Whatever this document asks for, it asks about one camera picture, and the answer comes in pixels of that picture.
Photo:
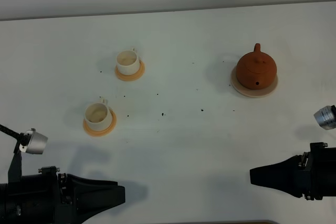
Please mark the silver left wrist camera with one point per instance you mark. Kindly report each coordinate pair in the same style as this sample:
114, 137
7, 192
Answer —
35, 144

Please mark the beige round teapot saucer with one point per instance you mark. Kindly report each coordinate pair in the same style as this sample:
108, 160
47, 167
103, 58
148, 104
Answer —
249, 92

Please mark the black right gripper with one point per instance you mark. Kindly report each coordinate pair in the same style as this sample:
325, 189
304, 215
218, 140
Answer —
318, 172

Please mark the white teacup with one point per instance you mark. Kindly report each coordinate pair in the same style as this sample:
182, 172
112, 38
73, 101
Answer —
98, 116
128, 62

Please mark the near white teacup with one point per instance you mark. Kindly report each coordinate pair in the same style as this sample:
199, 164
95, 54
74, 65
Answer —
98, 116

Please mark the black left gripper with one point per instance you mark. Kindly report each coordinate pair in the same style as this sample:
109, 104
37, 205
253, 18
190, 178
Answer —
50, 197

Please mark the near orange coaster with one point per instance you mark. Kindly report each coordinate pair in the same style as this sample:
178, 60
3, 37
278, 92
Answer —
93, 133

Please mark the orange coaster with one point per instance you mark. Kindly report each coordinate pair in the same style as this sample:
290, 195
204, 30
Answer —
93, 133
132, 77

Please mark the brown clay teapot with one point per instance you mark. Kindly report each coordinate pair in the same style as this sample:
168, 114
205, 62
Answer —
256, 70

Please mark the far white teacup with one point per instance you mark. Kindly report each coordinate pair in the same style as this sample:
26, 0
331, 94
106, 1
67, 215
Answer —
128, 62

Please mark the far orange coaster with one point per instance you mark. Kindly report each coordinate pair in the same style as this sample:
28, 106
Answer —
132, 77

